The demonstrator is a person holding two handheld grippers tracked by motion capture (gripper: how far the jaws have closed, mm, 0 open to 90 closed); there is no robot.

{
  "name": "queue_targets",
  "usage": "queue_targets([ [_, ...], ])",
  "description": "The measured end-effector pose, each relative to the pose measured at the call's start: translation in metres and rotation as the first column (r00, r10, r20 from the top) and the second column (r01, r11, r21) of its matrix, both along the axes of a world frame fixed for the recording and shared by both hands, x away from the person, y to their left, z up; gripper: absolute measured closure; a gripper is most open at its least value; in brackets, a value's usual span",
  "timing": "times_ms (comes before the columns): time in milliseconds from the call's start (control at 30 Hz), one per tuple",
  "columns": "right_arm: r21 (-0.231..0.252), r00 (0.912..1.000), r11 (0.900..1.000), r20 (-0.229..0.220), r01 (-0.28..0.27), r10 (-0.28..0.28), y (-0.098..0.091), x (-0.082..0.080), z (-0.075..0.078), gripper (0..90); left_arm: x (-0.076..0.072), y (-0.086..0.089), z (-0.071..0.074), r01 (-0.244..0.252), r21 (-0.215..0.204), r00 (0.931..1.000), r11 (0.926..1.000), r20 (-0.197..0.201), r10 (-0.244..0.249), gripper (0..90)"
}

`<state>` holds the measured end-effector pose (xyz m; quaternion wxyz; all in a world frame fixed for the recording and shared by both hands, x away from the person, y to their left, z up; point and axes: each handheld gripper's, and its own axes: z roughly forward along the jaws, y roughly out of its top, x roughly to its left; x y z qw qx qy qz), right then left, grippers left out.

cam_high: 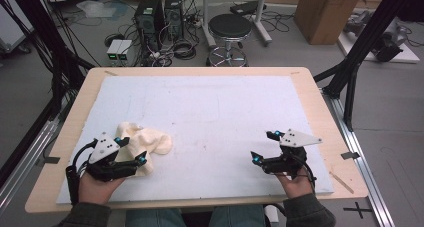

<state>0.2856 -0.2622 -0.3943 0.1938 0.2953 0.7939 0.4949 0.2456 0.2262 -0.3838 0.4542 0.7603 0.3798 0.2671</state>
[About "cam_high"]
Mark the person's left leg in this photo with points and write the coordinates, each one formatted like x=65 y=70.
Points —
x=156 y=218

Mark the black flat case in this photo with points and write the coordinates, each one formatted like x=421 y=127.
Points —
x=246 y=7

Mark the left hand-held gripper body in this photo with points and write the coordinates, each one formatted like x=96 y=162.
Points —
x=106 y=170

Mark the aluminium rail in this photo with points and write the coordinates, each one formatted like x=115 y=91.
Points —
x=30 y=153
x=370 y=187

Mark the large black computer tower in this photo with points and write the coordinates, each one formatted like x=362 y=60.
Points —
x=148 y=20

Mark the white power supply unit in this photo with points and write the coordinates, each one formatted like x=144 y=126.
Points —
x=125 y=50
x=114 y=50

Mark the black round stool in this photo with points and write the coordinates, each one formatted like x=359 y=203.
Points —
x=230 y=25

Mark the clear plastic bag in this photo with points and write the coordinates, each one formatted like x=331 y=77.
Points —
x=96 y=9

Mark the slim black computer tower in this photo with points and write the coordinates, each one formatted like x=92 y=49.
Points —
x=174 y=17

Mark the black tape piece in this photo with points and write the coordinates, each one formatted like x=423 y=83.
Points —
x=350 y=155
x=51 y=160

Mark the person's left hand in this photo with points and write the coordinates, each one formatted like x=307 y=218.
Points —
x=96 y=192

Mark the brown cardboard box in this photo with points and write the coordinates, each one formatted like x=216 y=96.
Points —
x=328 y=17

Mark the white board with grey machine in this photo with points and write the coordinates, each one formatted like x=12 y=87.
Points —
x=390 y=43

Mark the white panel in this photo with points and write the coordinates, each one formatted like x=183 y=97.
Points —
x=11 y=20

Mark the black metal frame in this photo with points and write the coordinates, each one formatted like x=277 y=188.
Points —
x=366 y=37
x=40 y=23

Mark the white metal stand leg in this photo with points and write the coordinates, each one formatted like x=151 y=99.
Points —
x=261 y=20
x=207 y=20

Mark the person's leg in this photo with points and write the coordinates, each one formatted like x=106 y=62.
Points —
x=156 y=218
x=236 y=217

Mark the person's right hand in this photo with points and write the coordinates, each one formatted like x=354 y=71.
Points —
x=296 y=185

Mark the thin wooden strip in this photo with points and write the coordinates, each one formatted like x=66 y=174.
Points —
x=341 y=182

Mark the person's right leg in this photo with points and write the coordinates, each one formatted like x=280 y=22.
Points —
x=236 y=217

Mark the cream cloth with egg print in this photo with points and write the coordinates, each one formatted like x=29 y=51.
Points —
x=150 y=142

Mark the white foam mat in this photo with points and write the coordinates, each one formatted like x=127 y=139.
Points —
x=216 y=103

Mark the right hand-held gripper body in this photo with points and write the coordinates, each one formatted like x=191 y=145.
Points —
x=286 y=163

